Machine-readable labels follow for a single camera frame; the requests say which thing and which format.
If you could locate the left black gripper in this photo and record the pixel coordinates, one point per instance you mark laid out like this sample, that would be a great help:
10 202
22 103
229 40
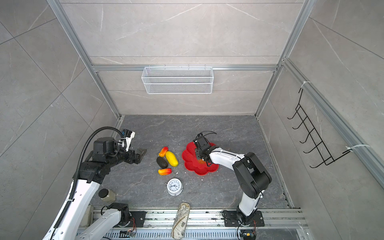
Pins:
131 159

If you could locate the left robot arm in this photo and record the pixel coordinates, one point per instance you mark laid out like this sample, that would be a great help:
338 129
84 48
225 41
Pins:
106 153

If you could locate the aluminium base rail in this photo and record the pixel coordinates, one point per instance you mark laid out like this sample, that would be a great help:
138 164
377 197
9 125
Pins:
208 224

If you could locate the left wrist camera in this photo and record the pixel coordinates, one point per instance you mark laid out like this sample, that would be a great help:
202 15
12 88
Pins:
125 141

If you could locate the red-yellow fake mango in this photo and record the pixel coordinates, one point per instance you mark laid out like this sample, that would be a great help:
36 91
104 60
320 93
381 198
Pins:
163 152
164 172

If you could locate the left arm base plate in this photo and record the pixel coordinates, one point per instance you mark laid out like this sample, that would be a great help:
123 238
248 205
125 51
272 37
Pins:
135 218

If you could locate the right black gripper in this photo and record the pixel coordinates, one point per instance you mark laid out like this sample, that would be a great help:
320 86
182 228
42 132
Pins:
197 153

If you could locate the small jar with dark lid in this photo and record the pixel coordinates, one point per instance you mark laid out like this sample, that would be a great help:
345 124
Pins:
107 195

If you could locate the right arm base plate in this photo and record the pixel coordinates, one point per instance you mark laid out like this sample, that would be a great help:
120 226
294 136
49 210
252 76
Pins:
237 218

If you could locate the dark fake avocado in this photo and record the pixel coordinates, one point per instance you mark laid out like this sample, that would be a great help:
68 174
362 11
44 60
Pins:
163 163

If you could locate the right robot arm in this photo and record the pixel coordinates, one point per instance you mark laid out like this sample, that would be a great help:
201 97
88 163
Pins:
251 174

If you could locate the red flower-shaped fruit bowl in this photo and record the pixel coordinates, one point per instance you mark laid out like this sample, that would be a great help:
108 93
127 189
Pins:
192 163

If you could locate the black wire hook rack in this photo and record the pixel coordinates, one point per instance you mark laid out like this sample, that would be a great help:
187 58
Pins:
313 136

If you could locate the white alarm clock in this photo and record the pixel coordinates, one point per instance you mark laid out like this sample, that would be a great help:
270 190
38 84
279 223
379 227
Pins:
174 187

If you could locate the patterned cylinder roll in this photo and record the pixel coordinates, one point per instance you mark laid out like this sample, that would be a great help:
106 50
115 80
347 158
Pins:
180 222

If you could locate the white wire mesh basket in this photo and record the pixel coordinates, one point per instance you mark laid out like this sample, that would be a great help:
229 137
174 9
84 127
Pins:
178 80

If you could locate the long yellow fake fruit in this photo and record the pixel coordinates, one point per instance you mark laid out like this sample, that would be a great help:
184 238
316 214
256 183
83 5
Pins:
171 158

